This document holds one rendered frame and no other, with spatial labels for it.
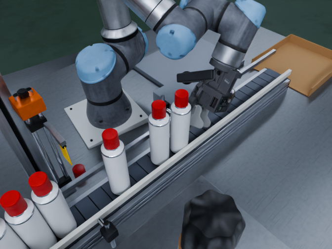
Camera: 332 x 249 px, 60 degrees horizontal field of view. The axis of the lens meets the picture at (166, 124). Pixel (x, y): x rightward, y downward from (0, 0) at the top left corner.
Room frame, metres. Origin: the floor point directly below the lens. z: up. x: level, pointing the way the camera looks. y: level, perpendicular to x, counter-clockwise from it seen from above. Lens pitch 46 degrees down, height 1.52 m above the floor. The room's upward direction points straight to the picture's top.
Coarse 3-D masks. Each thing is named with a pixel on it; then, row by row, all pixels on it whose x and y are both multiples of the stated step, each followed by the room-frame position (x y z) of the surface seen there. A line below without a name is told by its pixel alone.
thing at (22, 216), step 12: (12, 192) 0.26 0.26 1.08; (0, 204) 0.24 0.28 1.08; (12, 204) 0.24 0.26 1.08; (24, 204) 0.25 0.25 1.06; (12, 216) 0.23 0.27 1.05; (24, 216) 0.24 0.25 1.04; (36, 216) 0.25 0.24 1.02; (12, 228) 0.23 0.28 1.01; (24, 228) 0.23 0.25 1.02; (36, 228) 0.24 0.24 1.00; (48, 228) 0.26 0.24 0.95; (24, 240) 0.22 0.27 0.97; (36, 240) 0.23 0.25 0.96; (48, 240) 0.24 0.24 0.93
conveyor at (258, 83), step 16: (256, 80) 0.85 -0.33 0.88; (272, 80) 0.85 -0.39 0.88; (240, 96) 0.75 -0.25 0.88; (208, 112) 0.68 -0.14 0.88; (224, 112) 0.68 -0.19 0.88; (192, 128) 0.60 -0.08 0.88; (208, 128) 0.60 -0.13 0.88; (144, 160) 0.48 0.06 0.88; (144, 176) 0.43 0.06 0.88; (160, 176) 0.43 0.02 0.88; (96, 192) 0.38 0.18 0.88; (80, 208) 0.34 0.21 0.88; (96, 208) 0.34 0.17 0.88; (80, 224) 0.30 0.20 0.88; (96, 224) 0.30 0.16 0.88
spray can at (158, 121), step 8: (152, 104) 0.49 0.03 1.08; (160, 104) 0.49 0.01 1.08; (152, 112) 0.48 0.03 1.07; (160, 112) 0.47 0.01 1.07; (152, 120) 0.47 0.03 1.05; (160, 120) 0.47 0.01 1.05; (168, 120) 0.48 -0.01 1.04; (152, 128) 0.47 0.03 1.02; (160, 128) 0.46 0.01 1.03; (168, 128) 0.48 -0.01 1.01; (152, 136) 0.47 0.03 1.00; (160, 136) 0.46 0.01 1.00; (168, 136) 0.48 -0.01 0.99; (152, 144) 0.47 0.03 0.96; (160, 144) 0.46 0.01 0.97; (168, 144) 0.48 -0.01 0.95; (152, 152) 0.47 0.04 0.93; (160, 152) 0.46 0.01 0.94; (168, 152) 0.48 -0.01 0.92; (152, 160) 0.47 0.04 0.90; (160, 160) 0.46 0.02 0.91
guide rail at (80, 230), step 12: (288, 72) 0.84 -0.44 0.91; (276, 84) 0.79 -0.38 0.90; (252, 96) 0.71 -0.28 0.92; (240, 108) 0.66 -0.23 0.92; (228, 120) 0.61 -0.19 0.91; (204, 132) 0.55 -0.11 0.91; (192, 144) 0.51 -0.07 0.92; (180, 156) 0.47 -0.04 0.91; (156, 168) 0.43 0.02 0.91; (144, 180) 0.39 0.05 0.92; (132, 192) 0.36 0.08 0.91; (120, 204) 0.34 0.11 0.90; (96, 216) 0.30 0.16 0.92; (84, 228) 0.27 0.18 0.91; (60, 240) 0.25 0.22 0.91; (72, 240) 0.25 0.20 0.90
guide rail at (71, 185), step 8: (264, 56) 0.87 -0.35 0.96; (256, 64) 0.83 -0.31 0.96; (240, 72) 0.78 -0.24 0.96; (144, 136) 0.50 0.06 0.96; (128, 144) 0.47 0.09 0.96; (136, 144) 0.48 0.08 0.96; (96, 168) 0.40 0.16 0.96; (80, 176) 0.37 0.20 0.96; (88, 176) 0.38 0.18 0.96; (72, 184) 0.35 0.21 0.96; (64, 192) 0.34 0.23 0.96; (8, 224) 0.26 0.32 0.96
